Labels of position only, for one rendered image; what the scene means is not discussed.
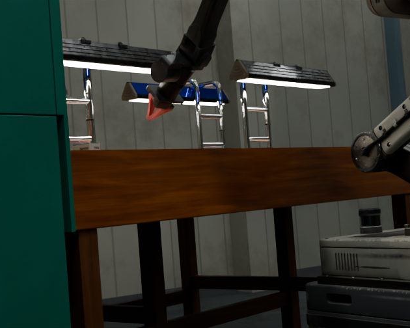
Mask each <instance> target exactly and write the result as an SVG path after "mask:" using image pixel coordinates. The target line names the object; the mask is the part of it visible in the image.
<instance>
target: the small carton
mask: <svg viewBox="0 0 410 328"><path fill-rule="evenodd" d="M73 150H100V143H84V144H75V145H73Z"/></svg>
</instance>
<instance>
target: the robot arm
mask: <svg viewBox="0 0 410 328"><path fill-rule="evenodd" d="M227 3H228V0H202V1H201V4H200V6H199V9H198V12H197V15H196V16H195V19H194V20H193V22H192V24H191V25H190V26H189V28H188V30H187V32H186V33H185V34H184V36H183V38H182V41H181V43H180V45H179V46H178V48H177V50H176V53H172V55H164V56H162V57H161V58H160V60H159V61H156V62H154V63H153V64H152V66H151V69H150V74H151V77H152V79H153V80H154V81H155V82H157V83H161V84H160V85H148V86H147V87H146V90H147V91H148V93H149V94H148V111H147V116H146V118H147V120H148V121H151V120H153V119H155V118H157V117H159V116H161V115H164V114H165V113H168V112H170V111H172V110H173V109H174V106H173V103H180V104H181V105H182V104H183V103H184V100H183V98H182V97H181V96H180V95H179V93H180V92H181V90H182V89H183V88H184V86H185V84H186V83H187V82H188V81H189V79H190V78H191V76H192V75H193V74H194V72H195V70H203V68H204V67H207V65H208V64H209V62H210V61H211V59H212V56H211V55H212V53H213V50H214V48H215V44H214V42H215V39H216V36H217V28H218V26H219V22H220V20H221V17H222V15H223V12H224V10H225V7H226V5H227ZM155 108H157V110H156V111H155V113H154V114H153V112H154V109H155Z"/></svg>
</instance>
